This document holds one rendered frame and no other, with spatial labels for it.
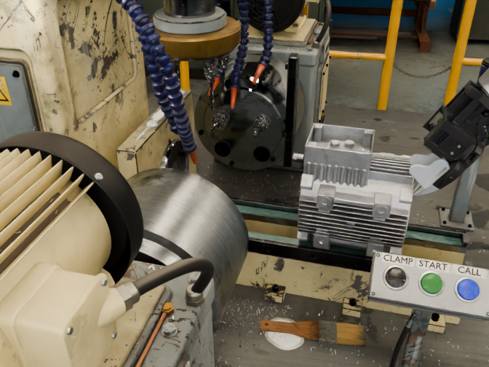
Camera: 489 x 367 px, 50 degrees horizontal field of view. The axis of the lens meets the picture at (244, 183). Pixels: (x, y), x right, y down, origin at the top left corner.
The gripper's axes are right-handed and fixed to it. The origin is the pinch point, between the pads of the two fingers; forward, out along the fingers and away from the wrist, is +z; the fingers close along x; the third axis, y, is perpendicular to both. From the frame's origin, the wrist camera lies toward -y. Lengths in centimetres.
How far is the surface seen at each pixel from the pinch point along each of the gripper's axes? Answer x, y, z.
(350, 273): 1.2, -1.2, 22.7
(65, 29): 4, 67, 10
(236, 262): 23.2, 22.5, 16.4
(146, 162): 5, 44, 24
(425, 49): -434, -79, 77
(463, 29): -241, -47, 13
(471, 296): 22.5, -6.7, -1.4
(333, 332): 10.3, -3.6, 30.1
